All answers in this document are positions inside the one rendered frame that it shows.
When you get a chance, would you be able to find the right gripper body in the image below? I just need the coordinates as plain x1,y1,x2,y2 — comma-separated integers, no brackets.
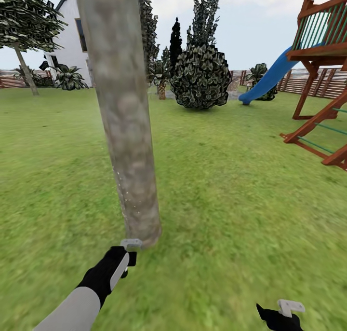
266,309,302,331

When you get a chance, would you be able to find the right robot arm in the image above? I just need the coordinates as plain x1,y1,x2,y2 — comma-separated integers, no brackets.
256,299,305,331

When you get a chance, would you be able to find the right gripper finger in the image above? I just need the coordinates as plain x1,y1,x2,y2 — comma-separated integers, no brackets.
256,303,267,321

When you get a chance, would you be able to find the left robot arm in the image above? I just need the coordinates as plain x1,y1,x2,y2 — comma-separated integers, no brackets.
31,239,142,331

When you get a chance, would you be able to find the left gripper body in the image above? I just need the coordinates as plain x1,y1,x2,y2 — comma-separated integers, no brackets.
128,251,136,266

